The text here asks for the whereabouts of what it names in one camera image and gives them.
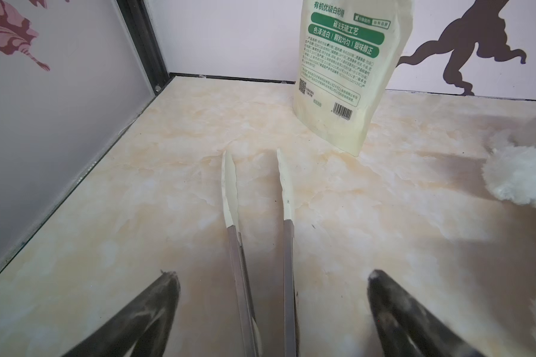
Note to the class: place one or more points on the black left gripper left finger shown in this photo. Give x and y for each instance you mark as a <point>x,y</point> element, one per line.
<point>141,328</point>

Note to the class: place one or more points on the white teddy bear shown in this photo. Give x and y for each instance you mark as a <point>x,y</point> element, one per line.
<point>509,173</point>

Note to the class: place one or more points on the metal kitchen tongs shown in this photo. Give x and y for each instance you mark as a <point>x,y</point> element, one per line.
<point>240,255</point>

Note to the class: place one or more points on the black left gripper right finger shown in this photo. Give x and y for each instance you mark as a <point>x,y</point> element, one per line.
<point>406,327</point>

